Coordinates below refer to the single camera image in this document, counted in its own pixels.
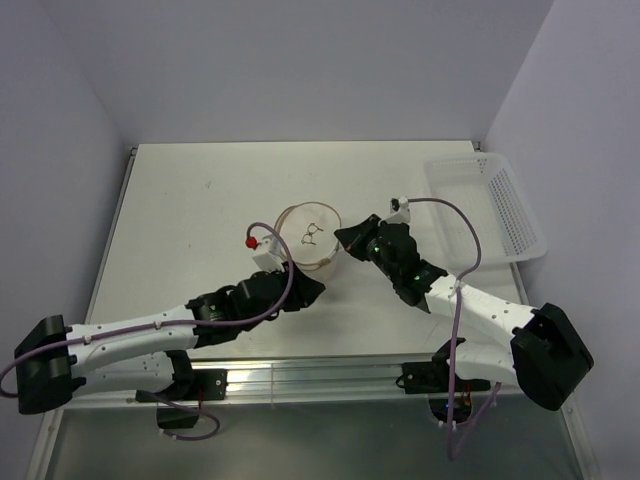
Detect aluminium rail frame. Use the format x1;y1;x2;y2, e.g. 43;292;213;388
28;141;600;479

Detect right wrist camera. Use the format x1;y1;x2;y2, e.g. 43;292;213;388
386;197;411;224

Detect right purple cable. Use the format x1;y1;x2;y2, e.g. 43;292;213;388
407;196;501;461

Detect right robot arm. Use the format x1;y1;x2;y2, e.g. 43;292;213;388
334;215;594;411

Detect white plastic basket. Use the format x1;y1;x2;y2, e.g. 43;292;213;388
423;152;547;269

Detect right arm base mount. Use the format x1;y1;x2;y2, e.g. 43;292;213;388
395;361;491;423

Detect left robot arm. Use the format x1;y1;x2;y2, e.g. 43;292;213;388
13;268;325;415

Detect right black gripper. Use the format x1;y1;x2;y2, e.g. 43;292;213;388
336;213;400;282

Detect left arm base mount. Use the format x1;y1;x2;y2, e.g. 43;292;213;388
135;369;227;441

